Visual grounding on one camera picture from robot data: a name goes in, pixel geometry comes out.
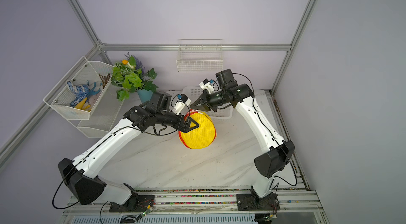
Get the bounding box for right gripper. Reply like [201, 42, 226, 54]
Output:
[192, 90, 228, 113]

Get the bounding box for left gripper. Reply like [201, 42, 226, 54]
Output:
[158, 111, 201, 132]

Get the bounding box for yellow mesh laundry bag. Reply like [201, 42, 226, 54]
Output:
[178, 110, 217, 149]

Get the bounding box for teal garden rake yellow handle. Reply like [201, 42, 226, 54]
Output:
[74, 81, 102, 111]

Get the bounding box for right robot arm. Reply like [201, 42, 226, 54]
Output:
[190, 69, 297, 199]

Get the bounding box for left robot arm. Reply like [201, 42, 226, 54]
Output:
[58, 91, 200, 211]

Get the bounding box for white plastic basket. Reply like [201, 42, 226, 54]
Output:
[182, 86, 233, 120]

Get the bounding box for teal vase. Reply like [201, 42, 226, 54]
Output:
[137, 89, 153, 103]

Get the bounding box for artificial green plant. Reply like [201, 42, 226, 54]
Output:
[112, 52, 158, 101]

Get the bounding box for brown twigs in shelf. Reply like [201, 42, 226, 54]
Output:
[98, 74, 111, 88]

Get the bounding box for white cloth in shelf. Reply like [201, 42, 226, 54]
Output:
[85, 86, 103, 112]

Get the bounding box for white mesh corner shelf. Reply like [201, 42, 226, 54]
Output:
[43, 57, 123, 138]

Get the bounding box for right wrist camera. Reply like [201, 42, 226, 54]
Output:
[199, 79, 215, 94]

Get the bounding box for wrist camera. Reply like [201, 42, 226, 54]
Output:
[199, 79, 215, 94]
[173, 94, 191, 115]

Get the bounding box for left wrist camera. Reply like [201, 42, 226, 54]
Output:
[173, 94, 191, 115]

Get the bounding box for white wire wall basket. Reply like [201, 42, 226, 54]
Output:
[176, 39, 224, 72]

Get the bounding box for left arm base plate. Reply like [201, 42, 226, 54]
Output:
[109, 195, 155, 213]

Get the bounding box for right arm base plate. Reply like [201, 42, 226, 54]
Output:
[236, 193, 280, 212]

